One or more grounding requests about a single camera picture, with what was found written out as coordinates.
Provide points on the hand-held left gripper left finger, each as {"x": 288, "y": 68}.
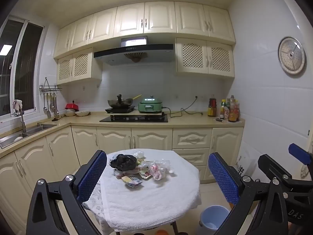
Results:
{"x": 91, "y": 176}

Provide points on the steel sink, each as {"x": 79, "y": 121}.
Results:
{"x": 36, "y": 128}

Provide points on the metal spoon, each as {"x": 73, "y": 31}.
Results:
{"x": 51, "y": 106}

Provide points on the black range hood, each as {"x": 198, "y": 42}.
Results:
{"x": 134, "y": 56}

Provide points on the yellow cap bottle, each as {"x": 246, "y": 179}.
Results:
{"x": 223, "y": 111}

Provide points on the shallow patterned bowl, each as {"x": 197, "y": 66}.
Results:
{"x": 82, "y": 113}

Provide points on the metal skimmer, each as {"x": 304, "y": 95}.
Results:
{"x": 56, "y": 112}

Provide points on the white towel-covered table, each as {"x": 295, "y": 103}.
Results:
{"x": 146, "y": 200}

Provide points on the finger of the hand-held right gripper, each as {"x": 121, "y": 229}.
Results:
{"x": 269, "y": 164}
{"x": 297, "y": 153}

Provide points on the pink snack wrapper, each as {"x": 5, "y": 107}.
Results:
{"x": 118, "y": 173}

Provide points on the cream lattice door cabinet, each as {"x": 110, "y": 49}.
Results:
{"x": 203, "y": 56}
{"x": 78, "y": 66}

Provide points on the green electric cooker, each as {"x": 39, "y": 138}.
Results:
{"x": 150, "y": 105}

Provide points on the pale cloth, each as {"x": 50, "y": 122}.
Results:
{"x": 17, "y": 104}

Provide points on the yellowish crumpled wrapper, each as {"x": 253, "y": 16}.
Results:
{"x": 142, "y": 163}

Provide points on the window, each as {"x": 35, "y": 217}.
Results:
{"x": 27, "y": 66}

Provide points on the orange plastic object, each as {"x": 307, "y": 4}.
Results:
{"x": 161, "y": 232}

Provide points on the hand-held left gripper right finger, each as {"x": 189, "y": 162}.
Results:
{"x": 223, "y": 178}

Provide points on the red white snack packet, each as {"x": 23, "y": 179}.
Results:
{"x": 146, "y": 173}

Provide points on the white bowl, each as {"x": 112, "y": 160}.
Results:
{"x": 70, "y": 113}

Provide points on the white rice sack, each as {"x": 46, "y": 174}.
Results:
{"x": 247, "y": 156}

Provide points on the cream base cabinets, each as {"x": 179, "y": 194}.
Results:
{"x": 151, "y": 139}

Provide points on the pink white plastic bag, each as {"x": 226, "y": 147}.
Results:
{"x": 157, "y": 172}

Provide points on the black induction cooker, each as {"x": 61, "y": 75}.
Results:
{"x": 119, "y": 109}

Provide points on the lace tablecloth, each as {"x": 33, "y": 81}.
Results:
{"x": 94, "y": 205}

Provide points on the cream upper cabinet row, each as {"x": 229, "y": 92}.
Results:
{"x": 159, "y": 17}

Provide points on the metal ladle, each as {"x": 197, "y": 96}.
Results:
{"x": 45, "y": 109}

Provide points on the blue plastic bin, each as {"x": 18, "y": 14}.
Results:
{"x": 212, "y": 215}

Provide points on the steel faucet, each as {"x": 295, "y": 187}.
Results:
{"x": 23, "y": 122}

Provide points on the clear plastic wrapper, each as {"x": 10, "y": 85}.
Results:
{"x": 165, "y": 164}

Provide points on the dark sauce bottle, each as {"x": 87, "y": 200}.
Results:
{"x": 212, "y": 107}

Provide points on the metal spatula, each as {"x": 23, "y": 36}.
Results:
{"x": 49, "y": 113}

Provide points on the black plastic bag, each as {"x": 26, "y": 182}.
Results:
{"x": 123, "y": 161}

